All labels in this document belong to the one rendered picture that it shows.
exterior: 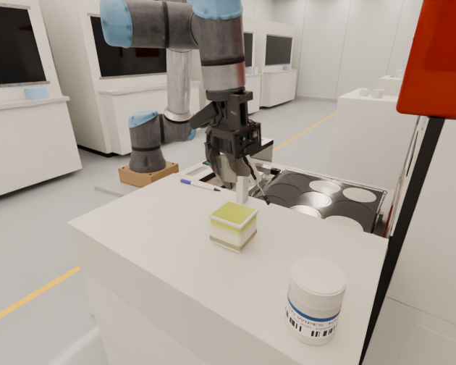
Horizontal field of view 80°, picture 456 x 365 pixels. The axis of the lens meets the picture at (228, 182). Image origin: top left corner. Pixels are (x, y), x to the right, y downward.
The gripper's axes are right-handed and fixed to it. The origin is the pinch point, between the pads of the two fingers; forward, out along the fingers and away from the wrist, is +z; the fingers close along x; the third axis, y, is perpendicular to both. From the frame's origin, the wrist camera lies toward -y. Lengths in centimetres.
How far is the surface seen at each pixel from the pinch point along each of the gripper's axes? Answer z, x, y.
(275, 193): 19.7, 26.9, -9.7
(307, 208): 19.6, 26.6, 3.0
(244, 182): 4.5, 7.7, -3.2
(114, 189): 23, -9, -64
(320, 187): 21.3, 41.6, -2.2
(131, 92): 32, 107, -319
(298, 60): 80, 713, -506
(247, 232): 5.7, -4.2, 10.0
